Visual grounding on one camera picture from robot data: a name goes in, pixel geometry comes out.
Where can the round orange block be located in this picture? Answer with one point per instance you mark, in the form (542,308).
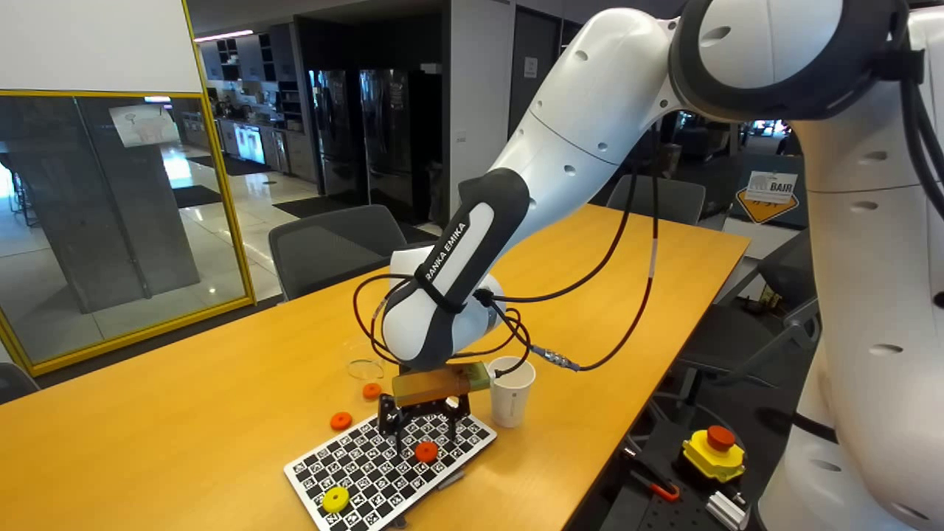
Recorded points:
(341,419)
(372,389)
(427,451)

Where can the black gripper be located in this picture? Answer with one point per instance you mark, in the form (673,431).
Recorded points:
(394,417)

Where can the yellow emergency stop button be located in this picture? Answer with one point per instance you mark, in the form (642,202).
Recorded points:
(714,451)

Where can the yellow warning sign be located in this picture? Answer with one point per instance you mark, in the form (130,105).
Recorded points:
(769,195)

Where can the white paper cup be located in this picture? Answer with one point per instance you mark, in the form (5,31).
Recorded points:
(508,389)

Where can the clear plastic cup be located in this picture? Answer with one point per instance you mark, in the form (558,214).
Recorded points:
(368,372)

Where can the grey office chair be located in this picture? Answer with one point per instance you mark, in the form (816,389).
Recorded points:
(658,195)
(331,246)

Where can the round yellow block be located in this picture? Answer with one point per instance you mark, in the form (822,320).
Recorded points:
(334,500)

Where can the checkered marker board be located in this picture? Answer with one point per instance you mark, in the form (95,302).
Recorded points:
(381,484)

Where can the orange handled tool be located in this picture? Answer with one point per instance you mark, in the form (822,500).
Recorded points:
(655,487)

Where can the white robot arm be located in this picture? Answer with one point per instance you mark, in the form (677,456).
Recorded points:
(860,84)

